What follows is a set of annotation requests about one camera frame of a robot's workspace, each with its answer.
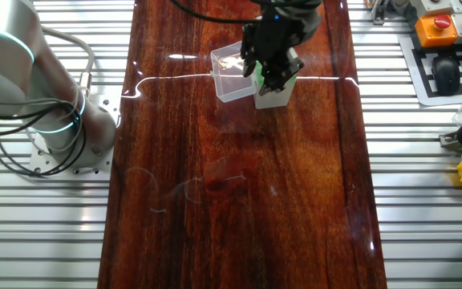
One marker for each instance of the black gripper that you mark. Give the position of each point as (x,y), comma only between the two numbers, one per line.
(271,38)

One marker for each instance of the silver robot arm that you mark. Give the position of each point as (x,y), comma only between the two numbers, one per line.
(2,80)

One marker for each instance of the translucent tip box green rack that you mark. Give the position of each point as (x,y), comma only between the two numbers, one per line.
(273,100)

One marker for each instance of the clear hinged box lid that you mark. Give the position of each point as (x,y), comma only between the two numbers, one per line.
(233,86)

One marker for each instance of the glossy wood grain board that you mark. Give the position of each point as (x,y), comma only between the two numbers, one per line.
(235,200)

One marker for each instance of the black white calibration sheet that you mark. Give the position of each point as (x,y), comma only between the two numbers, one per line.
(427,96)

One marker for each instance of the orange emergency stop box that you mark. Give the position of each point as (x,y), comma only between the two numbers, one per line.
(427,36)

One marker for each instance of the black computer mouse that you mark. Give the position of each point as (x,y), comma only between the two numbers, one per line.
(446,76)

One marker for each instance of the small silver metal bracket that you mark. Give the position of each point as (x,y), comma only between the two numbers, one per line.
(379,12)

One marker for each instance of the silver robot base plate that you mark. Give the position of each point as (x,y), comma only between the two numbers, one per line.
(104,106)

